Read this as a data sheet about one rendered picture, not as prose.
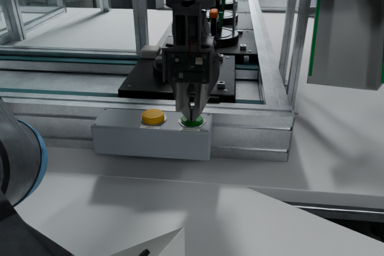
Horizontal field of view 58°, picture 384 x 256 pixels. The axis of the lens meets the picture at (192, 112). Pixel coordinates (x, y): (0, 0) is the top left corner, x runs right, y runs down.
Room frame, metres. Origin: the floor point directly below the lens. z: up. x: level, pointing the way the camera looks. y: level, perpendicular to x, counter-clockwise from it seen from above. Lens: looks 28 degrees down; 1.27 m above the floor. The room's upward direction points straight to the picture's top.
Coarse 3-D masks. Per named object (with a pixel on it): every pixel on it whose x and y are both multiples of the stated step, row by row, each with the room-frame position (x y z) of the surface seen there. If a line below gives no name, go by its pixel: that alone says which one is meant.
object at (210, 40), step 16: (176, 0) 0.48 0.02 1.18; (208, 0) 0.49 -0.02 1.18; (176, 16) 0.47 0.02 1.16; (192, 16) 0.48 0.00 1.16; (176, 32) 0.47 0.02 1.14; (192, 32) 0.48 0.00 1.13; (176, 48) 0.46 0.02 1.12; (192, 48) 0.46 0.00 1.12; (208, 48) 0.46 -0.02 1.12; (176, 64) 0.46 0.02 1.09; (192, 64) 0.46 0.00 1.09; (208, 64) 0.46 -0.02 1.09; (176, 80) 0.47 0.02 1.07; (192, 80) 0.46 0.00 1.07; (208, 80) 0.46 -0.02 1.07
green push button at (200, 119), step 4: (184, 116) 0.54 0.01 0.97; (200, 116) 0.54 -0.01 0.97; (184, 120) 0.53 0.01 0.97; (196, 120) 0.53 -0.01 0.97; (200, 120) 0.53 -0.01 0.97; (184, 124) 0.52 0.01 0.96; (188, 124) 0.52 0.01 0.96; (192, 124) 0.52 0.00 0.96; (196, 124) 0.52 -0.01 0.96; (200, 124) 0.52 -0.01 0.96
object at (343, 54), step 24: (336, 0) 0.76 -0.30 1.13; (360, 0) 0.74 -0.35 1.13; (336, 24) 0.72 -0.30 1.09; (360, 24) 0.71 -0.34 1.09; (312, 48) 0.65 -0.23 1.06; (336, 48) 0.68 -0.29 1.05; (360, 48) 0.67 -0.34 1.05; (312, 72) 0.65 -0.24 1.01; (336, 72) 0.64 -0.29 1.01; (360, 72) 0.63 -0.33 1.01
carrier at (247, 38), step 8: (224, 32) 1.00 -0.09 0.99; (232, 32) 1.01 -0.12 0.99; (248, 32) 1.08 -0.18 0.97; (216, 40) 0.93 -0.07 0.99; (224, 40) 0.93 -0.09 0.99; (232, 40) 0.95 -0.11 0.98; (240, 40) 0.99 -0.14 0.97; (248, 40) 0.99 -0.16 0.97; (216, 48) 0.92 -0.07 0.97; (224, 48) 0.92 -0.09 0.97; (232, 48) 0.92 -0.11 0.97; (248, 48) 0.92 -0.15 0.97; (256, 48) 0.92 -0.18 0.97; (240, 56) 0.87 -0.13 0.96; (256, 56) 0.87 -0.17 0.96
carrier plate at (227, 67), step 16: (144, 64) 0.79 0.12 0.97; (224, 64) 0.79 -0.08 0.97; (128, 80) 0.69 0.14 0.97; (144, 80) 0.69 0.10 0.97; (160, 80) 0.69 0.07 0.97; (224, 80) 0.69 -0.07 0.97; (128, 96) 0.64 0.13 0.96; (144, 96) 0.64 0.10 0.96; (160, 96) 0.64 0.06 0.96; (224, 96) 0.62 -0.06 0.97
